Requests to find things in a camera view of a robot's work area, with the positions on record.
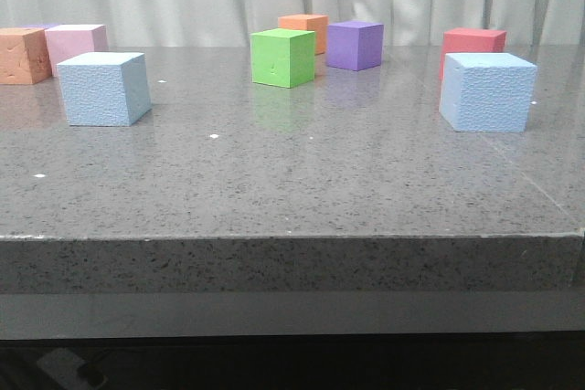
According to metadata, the red foam block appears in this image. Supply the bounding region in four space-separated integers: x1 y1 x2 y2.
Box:
439 27 506 80

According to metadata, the purple foam block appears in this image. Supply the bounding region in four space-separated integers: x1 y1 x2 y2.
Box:
325 21 384 71

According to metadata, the green foam block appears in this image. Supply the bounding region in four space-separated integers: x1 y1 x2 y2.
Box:
250 28 316 88

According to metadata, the pink foam block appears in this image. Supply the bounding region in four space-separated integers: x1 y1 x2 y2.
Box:
45 24 109 77

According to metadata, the light blue foam block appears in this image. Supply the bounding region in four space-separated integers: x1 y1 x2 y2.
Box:
57 52 152 126
439 52 537 132

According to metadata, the lavender foam block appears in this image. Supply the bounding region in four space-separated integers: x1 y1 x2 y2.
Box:
19 23 59 29

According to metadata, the dented orange foam block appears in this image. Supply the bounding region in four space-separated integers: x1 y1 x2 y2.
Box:
1 27 52 84

